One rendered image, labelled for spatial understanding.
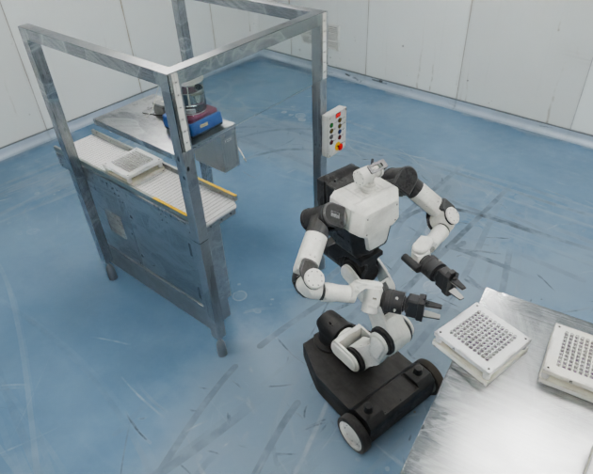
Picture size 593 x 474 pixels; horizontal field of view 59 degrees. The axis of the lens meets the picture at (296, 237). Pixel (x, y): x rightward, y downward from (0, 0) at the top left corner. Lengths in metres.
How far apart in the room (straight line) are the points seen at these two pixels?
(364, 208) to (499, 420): 0.89
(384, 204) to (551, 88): 3.67
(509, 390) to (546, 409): 0.12
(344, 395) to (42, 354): 1.85
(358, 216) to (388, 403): 1.07
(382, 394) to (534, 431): 1.01
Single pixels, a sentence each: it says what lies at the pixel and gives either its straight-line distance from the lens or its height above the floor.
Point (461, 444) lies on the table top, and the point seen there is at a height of 0.89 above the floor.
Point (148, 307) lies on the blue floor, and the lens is 3.59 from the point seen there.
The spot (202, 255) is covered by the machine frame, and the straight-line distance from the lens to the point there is 2.61.
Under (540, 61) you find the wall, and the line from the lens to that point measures 5.56.
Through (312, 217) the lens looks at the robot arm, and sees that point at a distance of 2.02.
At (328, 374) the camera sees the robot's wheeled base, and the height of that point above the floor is 0.17.
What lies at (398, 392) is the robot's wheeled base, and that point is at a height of 0.19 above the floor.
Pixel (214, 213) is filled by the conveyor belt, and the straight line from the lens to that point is 2.69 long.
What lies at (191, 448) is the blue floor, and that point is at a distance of 2.89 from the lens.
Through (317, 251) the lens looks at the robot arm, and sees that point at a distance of 1.94.
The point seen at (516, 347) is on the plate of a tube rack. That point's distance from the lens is 2.05.
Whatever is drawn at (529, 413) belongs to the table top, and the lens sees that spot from 1.98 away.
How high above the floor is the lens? 2.45
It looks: 38 degrees down
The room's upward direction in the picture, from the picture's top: 3 degrees counter-clockwise
